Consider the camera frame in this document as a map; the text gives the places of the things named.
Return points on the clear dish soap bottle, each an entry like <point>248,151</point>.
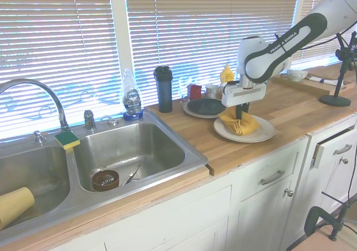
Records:
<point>131,97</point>

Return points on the chrome gooseneck faucet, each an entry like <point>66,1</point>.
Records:
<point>57,97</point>

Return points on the yellow plastic cup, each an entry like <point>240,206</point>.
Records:
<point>14,206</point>

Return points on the chrome sink sprayer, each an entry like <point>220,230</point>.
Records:
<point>89,120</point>

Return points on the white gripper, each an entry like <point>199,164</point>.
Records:
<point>245,93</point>

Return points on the white kitchen cabinet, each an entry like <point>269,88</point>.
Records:
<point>195,220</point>

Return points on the yellow terry towel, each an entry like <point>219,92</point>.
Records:
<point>248,125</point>

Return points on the black clamp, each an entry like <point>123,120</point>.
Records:
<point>313,217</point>

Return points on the silver cabinet knob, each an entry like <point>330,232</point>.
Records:
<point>345,161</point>
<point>289,192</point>

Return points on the metal whisk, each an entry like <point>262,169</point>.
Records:
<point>107,179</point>

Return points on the black tumbler bottle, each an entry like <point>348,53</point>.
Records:
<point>164,92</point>

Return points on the yellow mustard bottle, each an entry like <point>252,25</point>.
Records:
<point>226,74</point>

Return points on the white patterned bowl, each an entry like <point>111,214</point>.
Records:
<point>297,74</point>

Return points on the wooden tray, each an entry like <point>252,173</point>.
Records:
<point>306,86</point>

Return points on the stainless steel double sink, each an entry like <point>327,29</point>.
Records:
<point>125,150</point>

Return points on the black camera stand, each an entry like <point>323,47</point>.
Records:
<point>334,100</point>

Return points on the white plate gold rim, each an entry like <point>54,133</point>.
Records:
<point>265,131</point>

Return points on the black exterior camera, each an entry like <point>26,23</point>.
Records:
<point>354,44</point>

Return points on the metal tongs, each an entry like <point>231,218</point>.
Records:
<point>131,175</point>

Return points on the brown bowl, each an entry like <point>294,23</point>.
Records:
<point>97,185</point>

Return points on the red mug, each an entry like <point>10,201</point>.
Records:
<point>195,92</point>

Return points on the black plate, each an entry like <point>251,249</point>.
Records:
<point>205,106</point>

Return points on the white open drawer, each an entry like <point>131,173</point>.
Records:
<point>329,143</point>

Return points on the small chrome sink knob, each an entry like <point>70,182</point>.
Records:
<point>38,137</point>

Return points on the green yellow sponge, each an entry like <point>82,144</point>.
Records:
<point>67,140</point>

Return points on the dark plate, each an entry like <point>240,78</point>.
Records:
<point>196,114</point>

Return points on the clear wine glass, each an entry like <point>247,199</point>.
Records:
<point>184,86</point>

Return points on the white window blind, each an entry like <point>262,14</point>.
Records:
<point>55,39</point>
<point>209,33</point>
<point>309,0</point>

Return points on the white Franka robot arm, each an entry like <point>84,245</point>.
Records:
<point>306,30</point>

